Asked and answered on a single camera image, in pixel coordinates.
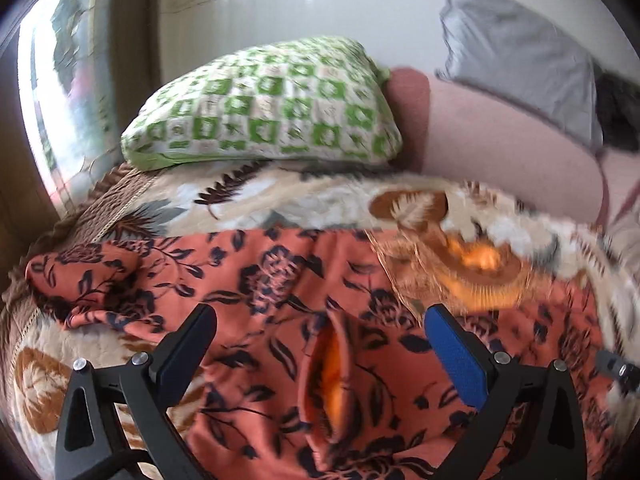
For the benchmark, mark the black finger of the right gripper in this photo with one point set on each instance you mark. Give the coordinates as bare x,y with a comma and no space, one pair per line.
624,373

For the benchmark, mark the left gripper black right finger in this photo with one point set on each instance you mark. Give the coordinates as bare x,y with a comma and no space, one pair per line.
551,443

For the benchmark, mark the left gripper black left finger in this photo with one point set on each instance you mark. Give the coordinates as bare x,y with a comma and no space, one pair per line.
114,419

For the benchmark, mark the orange floral blouse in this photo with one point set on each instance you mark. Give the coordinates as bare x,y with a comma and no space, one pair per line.
318,369

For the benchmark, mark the pink sofa cushion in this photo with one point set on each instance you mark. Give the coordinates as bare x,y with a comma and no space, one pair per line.
621,175

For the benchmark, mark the leaf-pattern fleece blanket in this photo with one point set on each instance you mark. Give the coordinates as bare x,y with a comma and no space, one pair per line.
38,352

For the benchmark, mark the black furry item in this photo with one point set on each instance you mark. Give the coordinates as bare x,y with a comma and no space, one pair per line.
617,109

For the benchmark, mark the pink bolster cushion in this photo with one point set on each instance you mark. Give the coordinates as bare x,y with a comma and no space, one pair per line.
461,134

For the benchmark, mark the grey pillow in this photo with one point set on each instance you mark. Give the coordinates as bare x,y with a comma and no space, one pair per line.
502,48

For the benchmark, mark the green white checkered pillow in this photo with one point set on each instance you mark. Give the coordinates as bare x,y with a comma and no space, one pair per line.
314,98

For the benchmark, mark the stained glass window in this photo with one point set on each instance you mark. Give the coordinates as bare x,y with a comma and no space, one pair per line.
67,96

